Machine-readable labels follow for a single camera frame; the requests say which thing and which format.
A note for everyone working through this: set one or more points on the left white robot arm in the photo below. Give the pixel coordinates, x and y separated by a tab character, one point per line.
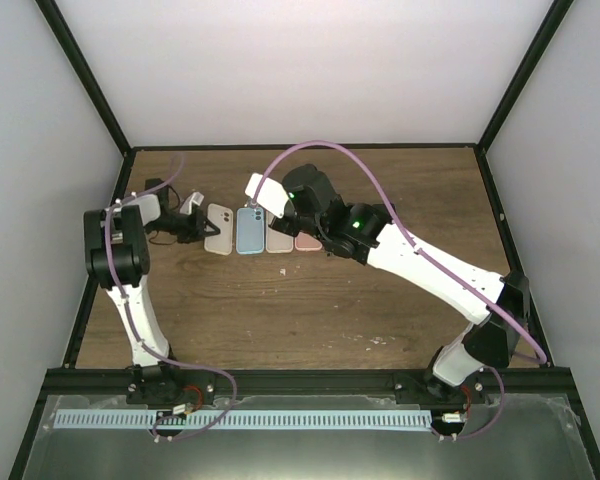
117	256

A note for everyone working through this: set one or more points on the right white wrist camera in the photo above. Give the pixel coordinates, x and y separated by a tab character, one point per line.
271	196

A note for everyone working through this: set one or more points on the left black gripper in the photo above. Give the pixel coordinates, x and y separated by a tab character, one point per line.
196	228

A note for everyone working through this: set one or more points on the black front rail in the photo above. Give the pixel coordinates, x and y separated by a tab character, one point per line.
405	386

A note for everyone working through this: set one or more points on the black frame post left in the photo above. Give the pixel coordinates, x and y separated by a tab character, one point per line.
71	49

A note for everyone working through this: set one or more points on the beige phone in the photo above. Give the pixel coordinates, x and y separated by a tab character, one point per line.
221	224
277	242

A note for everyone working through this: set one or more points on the blue cased phone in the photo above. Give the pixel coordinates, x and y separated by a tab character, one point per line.
250	231

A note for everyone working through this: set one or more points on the black frame post right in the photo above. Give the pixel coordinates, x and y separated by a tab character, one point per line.
545	33

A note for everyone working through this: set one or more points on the light blue slotted strip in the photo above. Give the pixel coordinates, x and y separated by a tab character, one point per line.
382	420

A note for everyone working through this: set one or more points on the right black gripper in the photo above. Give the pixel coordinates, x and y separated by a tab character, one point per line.
277	225

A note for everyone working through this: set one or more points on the pink phone case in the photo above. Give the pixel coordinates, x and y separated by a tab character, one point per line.
306	243

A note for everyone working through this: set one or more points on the black frame post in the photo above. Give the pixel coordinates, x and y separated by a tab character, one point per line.
71	49
545	33

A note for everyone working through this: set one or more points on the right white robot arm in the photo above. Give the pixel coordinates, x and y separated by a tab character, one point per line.
496	306

